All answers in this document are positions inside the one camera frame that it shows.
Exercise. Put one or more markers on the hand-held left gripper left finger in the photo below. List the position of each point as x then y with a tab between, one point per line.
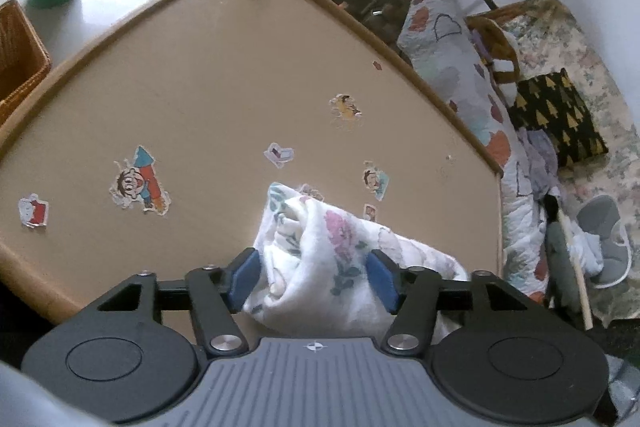
245	277

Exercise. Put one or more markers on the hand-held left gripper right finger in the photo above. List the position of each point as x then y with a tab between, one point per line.
382	279

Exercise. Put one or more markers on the white floral shirt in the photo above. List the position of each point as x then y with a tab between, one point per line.
325	267

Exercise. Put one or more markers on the small brown sticker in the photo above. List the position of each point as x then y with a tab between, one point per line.
370	213

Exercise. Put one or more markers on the cartoon boy blue sticker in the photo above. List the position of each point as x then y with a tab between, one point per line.
376	182

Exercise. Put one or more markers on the small purple white sticker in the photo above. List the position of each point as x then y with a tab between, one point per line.
279	155

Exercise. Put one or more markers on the cartoon boy rocket sticker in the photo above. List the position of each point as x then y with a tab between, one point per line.
140	182

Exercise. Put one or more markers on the yellow cartoon sticker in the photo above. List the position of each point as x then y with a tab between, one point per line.
345	107

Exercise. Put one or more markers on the wooden stick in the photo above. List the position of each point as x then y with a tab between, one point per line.
575	272

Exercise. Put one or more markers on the lavender cloth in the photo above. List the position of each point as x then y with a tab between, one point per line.
537	162

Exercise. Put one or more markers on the red white sticker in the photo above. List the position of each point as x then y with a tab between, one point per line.
33	210

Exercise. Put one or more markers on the grey white shoe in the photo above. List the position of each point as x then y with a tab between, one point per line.
605	242

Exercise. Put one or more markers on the heart print quilt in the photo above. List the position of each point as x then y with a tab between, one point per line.
450	57

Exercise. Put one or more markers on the black pillow gold trees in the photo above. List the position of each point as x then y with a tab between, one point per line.
560	117

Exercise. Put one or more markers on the brown white plush toy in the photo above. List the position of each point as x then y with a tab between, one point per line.
492	52

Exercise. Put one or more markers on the orange wicker basket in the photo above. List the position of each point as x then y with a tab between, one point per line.
20	62

